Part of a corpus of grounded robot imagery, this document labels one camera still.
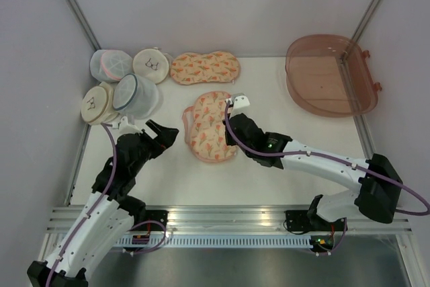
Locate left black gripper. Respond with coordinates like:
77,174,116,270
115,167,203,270
130,119,178,175

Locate floral mesh laundry bag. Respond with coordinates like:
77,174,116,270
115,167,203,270
182,91,237,163

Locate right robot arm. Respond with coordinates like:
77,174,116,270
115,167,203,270
224,114,402,230

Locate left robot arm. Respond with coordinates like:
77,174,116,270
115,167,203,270
27,120,179,286

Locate white mesh bag blue trim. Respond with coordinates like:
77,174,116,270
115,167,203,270
112,73,159,120

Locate beige round bag front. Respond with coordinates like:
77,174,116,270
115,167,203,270
81,82,118,125

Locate beige round bag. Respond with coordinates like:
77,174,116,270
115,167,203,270
81,82,118,125
132,48,173,84

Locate beige round bag rear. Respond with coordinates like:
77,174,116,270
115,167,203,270
132,48,173,84

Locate white mesh bag pink trim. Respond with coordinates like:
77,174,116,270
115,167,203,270
89,50,133,83

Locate pink transparent plastic basket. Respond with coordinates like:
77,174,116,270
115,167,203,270
285,34,382,118

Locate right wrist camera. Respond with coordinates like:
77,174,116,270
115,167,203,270
229,93,250,111

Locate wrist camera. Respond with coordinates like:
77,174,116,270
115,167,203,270
111,116,142,135
229,93,250,111

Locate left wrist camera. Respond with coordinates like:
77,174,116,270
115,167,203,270
111,116,142,135

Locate white slotted cable duct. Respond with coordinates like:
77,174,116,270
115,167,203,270
114,235,323,249

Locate right aluminium frame post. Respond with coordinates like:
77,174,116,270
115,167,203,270
351,0,404,44

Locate aluminium frame post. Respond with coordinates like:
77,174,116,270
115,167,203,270
351,0,404,44
65,0,101,51

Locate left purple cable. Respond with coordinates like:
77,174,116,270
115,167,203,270
45,122,169,287

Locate purple cable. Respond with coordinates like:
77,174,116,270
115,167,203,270
45,122,169,287
224,98,430,257

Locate left aluminium frame post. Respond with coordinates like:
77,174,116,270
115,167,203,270
65,0,101,51

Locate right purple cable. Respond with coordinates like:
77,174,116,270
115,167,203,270
224,98,430,257

